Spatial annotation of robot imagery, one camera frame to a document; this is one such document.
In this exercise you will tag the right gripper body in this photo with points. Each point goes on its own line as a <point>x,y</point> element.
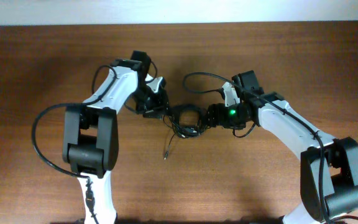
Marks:
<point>230,117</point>

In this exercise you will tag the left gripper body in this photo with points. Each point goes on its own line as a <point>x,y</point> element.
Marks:
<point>148,102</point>

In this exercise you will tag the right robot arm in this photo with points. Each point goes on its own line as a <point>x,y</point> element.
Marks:
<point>328,165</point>

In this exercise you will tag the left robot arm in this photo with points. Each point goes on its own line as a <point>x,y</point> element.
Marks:
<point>90,140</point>

